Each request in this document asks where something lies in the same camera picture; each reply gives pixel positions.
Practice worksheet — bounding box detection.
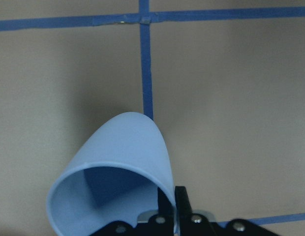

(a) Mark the blue cup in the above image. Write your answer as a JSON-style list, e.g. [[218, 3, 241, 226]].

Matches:
[[46, 112, 176, 236]]

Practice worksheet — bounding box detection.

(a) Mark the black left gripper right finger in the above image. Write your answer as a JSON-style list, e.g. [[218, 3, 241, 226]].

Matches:
[[175, 186, 277, 236]]

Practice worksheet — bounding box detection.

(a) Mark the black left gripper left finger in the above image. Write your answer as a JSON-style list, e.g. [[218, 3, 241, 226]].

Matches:
[[92, 189, 175, 236]]

